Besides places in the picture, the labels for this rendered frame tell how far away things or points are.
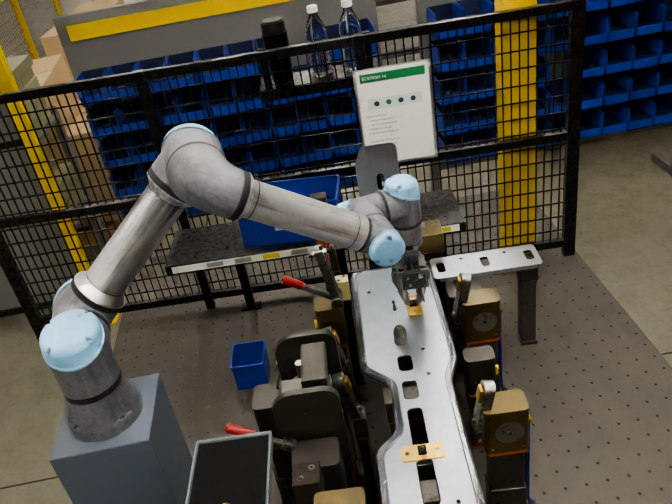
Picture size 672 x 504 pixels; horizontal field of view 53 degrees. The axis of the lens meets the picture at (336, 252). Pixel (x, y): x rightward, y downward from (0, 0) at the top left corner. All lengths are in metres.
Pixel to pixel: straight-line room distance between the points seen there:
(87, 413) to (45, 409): 2.02
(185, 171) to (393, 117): 0.96
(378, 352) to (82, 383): 0.66
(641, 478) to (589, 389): 0.29
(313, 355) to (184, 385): 0.86
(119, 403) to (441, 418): 0.65
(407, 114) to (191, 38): 1.64
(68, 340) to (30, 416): 2.11
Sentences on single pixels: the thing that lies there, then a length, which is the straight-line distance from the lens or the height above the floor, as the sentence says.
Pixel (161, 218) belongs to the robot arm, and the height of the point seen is 1.46.
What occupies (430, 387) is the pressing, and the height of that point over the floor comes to 1.00.
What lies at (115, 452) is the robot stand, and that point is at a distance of 1.46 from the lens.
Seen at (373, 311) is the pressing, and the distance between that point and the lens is 1.73.
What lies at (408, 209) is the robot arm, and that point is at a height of 1.32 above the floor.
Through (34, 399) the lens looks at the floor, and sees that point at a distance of 3.55.
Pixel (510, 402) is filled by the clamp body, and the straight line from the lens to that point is 1.42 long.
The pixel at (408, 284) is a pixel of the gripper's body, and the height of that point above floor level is 1.12.
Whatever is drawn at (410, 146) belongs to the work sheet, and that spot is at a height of 1.19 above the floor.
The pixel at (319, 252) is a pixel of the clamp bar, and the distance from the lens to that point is 1.60.
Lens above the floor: 2.06
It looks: 32 degrees down
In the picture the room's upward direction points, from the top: 10 degrees counter-clockwise
